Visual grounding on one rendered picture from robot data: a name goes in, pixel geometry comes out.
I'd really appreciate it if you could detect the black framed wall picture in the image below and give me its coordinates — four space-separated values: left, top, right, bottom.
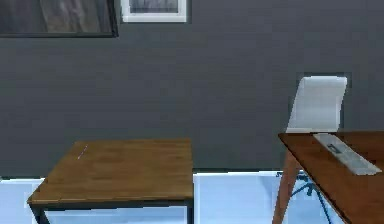
0 0 120 38

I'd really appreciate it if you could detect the white chair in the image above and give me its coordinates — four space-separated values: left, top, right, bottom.
275 75 348 224

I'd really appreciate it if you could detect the grey remote control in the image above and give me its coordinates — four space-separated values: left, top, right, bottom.
313 132 383 176

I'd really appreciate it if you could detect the dark wood dining table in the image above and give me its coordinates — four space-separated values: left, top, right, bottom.
271 130 384 224

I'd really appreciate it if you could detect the light wood square table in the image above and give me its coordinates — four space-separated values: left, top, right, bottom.
27 138 195 224

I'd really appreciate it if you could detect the white framed wall picture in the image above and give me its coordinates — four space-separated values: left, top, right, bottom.
120 0 188 24

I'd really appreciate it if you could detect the thin pale pencil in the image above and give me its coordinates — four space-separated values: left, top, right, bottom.
77 144 89 160

